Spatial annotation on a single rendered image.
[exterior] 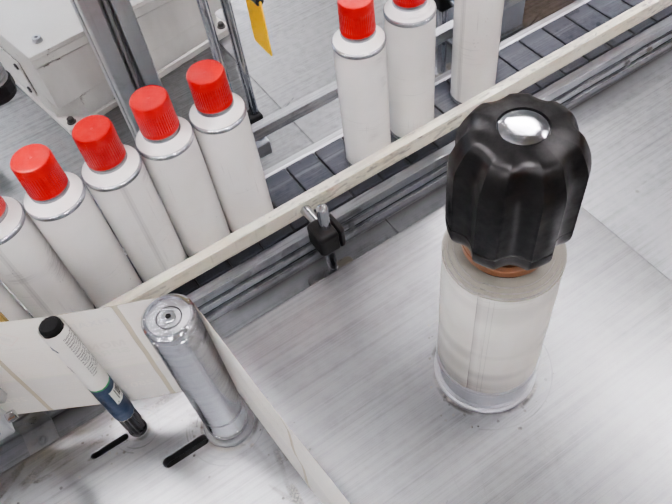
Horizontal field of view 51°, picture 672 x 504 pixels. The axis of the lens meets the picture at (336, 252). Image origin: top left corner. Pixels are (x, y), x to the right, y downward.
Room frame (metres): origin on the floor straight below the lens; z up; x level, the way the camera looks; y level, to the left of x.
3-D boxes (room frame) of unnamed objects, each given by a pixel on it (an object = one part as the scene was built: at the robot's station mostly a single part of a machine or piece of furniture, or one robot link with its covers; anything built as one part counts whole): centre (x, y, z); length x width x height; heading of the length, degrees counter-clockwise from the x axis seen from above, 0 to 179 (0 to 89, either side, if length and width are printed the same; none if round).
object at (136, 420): (0.27, 0.20, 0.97); 0.02 x 0.02 x 0.19
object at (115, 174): (0.44, 0.18, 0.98); 0.05 x 0.05 x 0.20
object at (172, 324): (0.26, 0.12, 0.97); 0.05 x 0.05 x 0.19
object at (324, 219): (0.43, 0.01, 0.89); 0.03 x 0.03 x 0.12; 26
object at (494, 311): (0.27, -0.11, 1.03); 0.09 x 0.09 x 0.30
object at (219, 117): (0.48, 0.08, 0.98); 0.05 x 0.05 x 0.20
